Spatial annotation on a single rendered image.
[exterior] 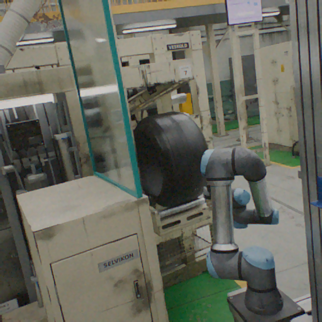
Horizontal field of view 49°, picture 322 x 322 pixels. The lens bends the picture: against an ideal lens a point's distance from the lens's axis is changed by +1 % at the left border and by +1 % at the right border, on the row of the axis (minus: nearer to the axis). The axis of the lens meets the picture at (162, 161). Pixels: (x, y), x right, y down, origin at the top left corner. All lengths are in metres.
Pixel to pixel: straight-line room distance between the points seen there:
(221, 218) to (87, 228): 0.55
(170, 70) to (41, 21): 5.28
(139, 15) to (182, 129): 5.89
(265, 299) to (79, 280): 0.71
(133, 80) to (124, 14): 5.44
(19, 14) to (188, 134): 1.12
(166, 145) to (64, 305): 1.02
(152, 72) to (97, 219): 1.36
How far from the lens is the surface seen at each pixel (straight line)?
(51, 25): 7.49
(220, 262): 1.50
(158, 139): 1.98
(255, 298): 1.54
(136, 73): 2.33
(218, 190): 1.46
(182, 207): 2.16
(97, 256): 1.26
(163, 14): 7.92
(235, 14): 5.93
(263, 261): 1.46
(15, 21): 2.21
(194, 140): 2.01
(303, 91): 1.25
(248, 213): 1.75
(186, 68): 2.50
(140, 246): 1.31
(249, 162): 1.43
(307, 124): 1.26
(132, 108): 2.44
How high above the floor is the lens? 1.65
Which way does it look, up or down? 12 degrees down
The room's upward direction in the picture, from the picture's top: 9 degrees counter-clockwise
